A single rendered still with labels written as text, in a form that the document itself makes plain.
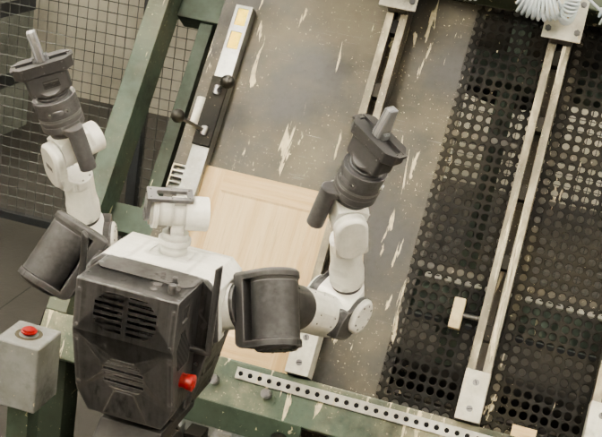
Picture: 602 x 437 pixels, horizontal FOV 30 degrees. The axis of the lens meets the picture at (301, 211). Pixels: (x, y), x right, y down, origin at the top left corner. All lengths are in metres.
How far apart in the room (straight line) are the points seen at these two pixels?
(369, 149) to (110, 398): 0.67
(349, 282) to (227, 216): 0.79
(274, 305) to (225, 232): 0.95
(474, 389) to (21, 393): 1.11
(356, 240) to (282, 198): 0.85
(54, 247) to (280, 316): 0.46
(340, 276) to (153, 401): 0.46
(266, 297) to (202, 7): 1.40
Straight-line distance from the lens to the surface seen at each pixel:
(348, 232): 2.13
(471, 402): 2.79
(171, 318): 1.98
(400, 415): 2.81
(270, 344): 2.05
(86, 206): 2.44
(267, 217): 2.98
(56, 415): 3.14
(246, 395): 2.87
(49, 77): 2.26
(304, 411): 2.84
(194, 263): 2.13
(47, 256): 2.21
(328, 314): 2.23
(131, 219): 3.13
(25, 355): 2.83
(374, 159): 2.05
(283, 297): 2.07
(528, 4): 2.91
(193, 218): 2.12
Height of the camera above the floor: 2.23
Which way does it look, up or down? 19 degrees down
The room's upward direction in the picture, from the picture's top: 9 degrees clockwise
